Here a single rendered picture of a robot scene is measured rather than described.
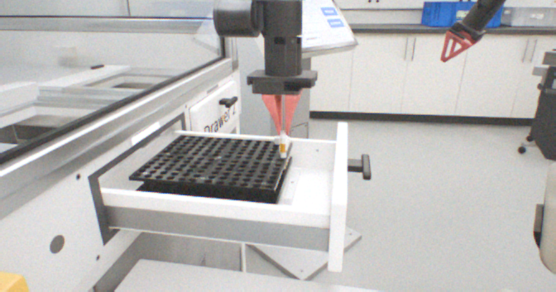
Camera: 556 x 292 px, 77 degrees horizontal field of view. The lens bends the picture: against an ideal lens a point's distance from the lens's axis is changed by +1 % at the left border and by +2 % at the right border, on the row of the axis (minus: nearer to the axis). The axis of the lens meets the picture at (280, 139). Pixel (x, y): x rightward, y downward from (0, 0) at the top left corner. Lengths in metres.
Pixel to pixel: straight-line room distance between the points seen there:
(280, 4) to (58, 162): 0.34
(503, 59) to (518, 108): 0.51
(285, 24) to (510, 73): 3.41
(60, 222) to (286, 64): 0.35
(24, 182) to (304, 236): 0.32
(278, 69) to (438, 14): 3.20
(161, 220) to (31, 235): 0.15
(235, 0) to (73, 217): 0.36
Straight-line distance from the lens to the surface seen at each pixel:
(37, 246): 0.49
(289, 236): 0.48
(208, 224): 0.50
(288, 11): 0.51
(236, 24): 0.53
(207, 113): 0.82
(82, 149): 0.52
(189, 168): 0.57
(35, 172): 0.46
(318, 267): 1.67
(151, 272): 0.60
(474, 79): 3.72
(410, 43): 3.49
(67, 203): 0.51
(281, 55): 0.51
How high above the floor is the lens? 1.15
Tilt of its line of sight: 22 degrees down
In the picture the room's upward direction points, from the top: straight up
